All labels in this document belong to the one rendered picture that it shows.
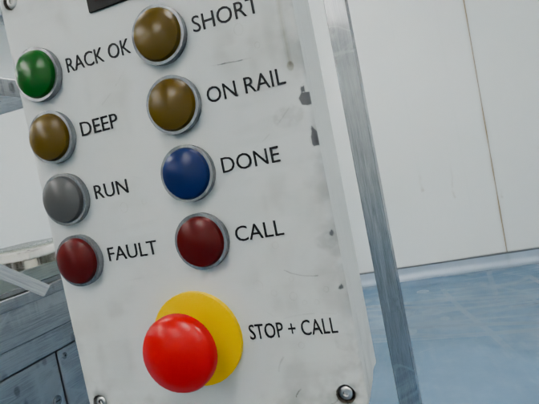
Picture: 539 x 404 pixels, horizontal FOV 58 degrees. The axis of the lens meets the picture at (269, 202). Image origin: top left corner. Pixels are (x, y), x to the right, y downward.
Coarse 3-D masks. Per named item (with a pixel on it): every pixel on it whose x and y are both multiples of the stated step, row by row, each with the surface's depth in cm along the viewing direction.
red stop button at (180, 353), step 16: (160, 320) 24; (176, 320) 24; (192, 320) 24; (160, 336) 24; (176, 336) 24; (192, 336) 24; (208, 336) 24; (144, 352) 25; (160, 352) 24; (176, 352) 24; (192, 352) 24; (208, 352) 24; (160, 368) 24; (176, 368) 24; (192, 368) 24; (208, 368) 24; (160, 384) 25; (176, 384) 24; (192, 384) 24
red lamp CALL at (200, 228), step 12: (180, 228) 26; (192, 228) 25; (204, 228) 25; (216, 228) 25; (180, 240) 26; (192, 240) 25; (204, 240) 25; (216, 240) 25; (180, 252) 26; (192, 252) 25; (204, 252) 25; (216, 252) 25; (192, 264) 26; (204, 264) 25
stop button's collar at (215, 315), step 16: (176, 304) 27; (192, 304) 26; (208, 304) 26; (224, 304) 26; (208, 320) 26; (224, 320) 26; (304, 320) 25; (224, 336) 26; (240, 336) 26; (272, 336) 25; (224, 352) 26; (240, 352) 26; (224, 368) 26; (208, 384) 26
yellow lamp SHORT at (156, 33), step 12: (144, 12) 25; (156, 12) 24; (168, 12) 24; (144, 24) 25; (156, 24) 24; (168, 24) 24; (144, 36) 25; (156, 36) 25; (168, 36) 24; (144, 48) 25; (156, 48) 25; (168, 48) 25; (156, 60) 25
